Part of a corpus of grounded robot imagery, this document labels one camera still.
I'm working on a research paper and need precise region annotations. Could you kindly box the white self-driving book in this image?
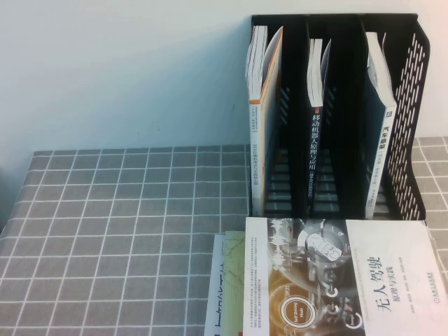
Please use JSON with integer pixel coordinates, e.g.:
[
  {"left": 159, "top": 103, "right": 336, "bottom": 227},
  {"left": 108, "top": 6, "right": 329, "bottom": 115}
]
[{"left": 242, "top": 216, "right": 440, "bottom": 336}]

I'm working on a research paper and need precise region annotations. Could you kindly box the orange and white spine book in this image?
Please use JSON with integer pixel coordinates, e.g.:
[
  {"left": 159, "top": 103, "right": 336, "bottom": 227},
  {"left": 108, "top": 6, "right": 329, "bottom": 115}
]
[{"left": 246, "top": 24, "right": 284, "bottom": 216}]

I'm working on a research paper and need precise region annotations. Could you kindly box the black spine robotics book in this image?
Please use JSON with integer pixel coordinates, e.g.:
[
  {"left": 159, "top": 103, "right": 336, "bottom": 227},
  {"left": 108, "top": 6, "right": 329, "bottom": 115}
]
[{"left": 306, "top": 37, "right": 333, "bottom": 213}]

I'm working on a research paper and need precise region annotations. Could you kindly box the black perforated book stand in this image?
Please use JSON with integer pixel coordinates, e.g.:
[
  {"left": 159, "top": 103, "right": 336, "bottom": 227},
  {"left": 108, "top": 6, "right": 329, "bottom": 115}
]
[{"left": 248, "top": 13, "right": 435, "bottom": 223}]

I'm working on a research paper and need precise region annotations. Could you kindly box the pale green map book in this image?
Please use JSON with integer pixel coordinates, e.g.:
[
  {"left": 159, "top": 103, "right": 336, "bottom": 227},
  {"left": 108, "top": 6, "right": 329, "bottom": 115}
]
[{"left": 223, "top": 230, "right": 248, "bottom": 336}]

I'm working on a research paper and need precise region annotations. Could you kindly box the white book with black lettering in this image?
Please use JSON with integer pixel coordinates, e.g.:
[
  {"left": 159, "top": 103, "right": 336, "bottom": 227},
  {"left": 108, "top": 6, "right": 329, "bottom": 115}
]
[{"left": 204, "top": 233, "right": 227, "bottom": 336}]

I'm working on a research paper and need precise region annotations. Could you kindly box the white spine car book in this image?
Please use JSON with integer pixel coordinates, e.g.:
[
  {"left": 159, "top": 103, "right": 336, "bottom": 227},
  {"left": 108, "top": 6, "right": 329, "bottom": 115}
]
[{"left": 363, "top": 31, "right": 398, "bottom": 220}]

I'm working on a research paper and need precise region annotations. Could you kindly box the grey checked tablecloth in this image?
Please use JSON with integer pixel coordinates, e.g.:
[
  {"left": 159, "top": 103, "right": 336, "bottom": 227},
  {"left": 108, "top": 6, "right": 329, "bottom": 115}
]
[{"left": 0, "top": 135, "right": 448, "bottom": 336}]

